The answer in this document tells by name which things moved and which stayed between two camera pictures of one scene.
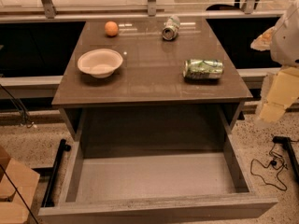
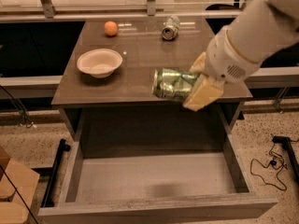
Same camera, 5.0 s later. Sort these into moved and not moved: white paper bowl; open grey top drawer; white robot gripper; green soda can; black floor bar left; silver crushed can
Moved: white robot gripper; green soda can
Not moved: black floor bar left; white paper bowl; open grey top drawer; silver crushed can
